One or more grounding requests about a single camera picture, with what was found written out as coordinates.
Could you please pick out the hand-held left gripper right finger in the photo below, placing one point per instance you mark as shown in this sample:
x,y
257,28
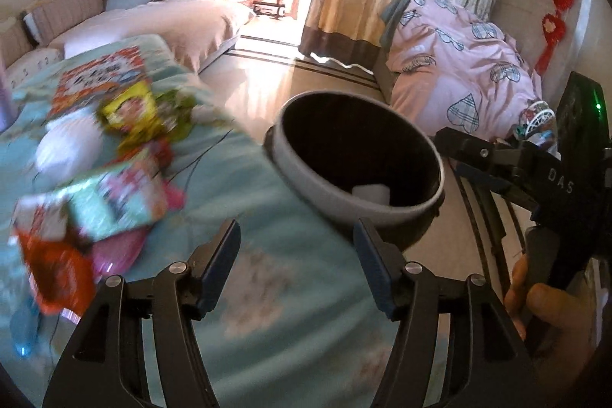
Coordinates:
x,y
375,264

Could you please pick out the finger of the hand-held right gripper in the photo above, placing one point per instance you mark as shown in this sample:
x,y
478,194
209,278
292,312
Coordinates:
x,y
483,178
478,150

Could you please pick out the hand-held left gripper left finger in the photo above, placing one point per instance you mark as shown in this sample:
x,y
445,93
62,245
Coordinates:
x,y
222,260

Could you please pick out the pink bottle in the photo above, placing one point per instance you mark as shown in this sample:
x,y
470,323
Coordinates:
x,y
114,252

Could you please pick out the grey round trash bin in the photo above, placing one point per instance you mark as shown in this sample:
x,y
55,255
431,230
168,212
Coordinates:
x,y
306,178

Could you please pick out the pastel green pink packet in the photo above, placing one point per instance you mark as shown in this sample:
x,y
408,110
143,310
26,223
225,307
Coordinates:
x,y
114,197

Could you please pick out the orange white snack packet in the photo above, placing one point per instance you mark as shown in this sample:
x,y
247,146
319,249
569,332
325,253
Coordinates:
x,y
57,269

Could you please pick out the yellow snack packet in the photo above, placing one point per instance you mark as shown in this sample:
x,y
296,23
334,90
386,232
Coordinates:
x,y
129,109

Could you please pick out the person's right hand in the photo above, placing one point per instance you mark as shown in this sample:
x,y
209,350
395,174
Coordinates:
x,y
559,312

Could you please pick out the teal printed blanket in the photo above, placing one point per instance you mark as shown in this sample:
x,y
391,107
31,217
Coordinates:
x,y
287,269

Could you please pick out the white paper piece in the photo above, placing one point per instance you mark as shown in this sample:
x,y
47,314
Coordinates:
x,y
370,194

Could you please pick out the pink heart print quilt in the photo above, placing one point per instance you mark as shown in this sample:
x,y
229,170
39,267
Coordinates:
x,y
454,68

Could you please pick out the red snack packet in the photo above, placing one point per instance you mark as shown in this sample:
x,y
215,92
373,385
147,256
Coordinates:
x,y
158,154

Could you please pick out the green snack packet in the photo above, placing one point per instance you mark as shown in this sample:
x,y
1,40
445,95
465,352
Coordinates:
x,y
174,111

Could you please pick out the grey cloth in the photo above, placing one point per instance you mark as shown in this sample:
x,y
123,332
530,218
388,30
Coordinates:
x,y
389,18

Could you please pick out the white foam fruit net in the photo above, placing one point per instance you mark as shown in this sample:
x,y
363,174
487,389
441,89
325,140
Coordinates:
x,y
67,145

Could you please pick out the blue plastic item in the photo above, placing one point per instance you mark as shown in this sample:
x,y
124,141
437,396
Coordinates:
x,y
24,326

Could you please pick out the red cover book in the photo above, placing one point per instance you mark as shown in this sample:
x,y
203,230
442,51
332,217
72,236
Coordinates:
x,y
95,78

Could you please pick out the pink covered sofa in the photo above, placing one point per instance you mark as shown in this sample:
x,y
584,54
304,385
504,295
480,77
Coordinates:
x,y
181,25

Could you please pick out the small dark wooden stand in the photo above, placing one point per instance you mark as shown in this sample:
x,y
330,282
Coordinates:
x,y
268,9

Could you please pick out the white patterned pillow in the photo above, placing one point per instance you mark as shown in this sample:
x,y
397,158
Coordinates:
x,y
33,64

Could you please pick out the striped pink pillow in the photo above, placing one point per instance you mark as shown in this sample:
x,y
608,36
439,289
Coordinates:
x,y
14,40
67,9

